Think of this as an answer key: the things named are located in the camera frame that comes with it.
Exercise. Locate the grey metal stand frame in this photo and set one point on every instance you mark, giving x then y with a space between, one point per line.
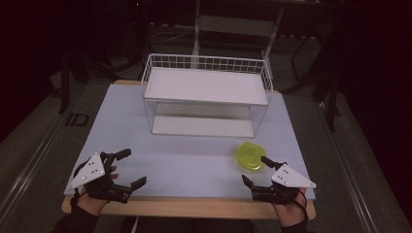
236 26

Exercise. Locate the wooden table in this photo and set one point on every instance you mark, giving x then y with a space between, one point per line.
194 208

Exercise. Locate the person's right hand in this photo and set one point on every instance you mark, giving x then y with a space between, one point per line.
291 212

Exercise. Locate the person's left hand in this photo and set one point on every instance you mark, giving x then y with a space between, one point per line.
90 204

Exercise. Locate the yellow-green plastic bowl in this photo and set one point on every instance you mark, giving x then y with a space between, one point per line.
248 157

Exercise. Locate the black stand leg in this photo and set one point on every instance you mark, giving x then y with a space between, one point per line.
64 90
332 106

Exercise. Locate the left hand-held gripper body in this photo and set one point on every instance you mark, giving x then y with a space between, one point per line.
92 170

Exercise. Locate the pale blue table board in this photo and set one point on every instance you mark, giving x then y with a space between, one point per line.
178 166

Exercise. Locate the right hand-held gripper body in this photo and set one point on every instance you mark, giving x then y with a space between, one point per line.
290 178

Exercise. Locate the metal floor rail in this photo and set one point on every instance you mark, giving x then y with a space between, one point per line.
30 166
348 178

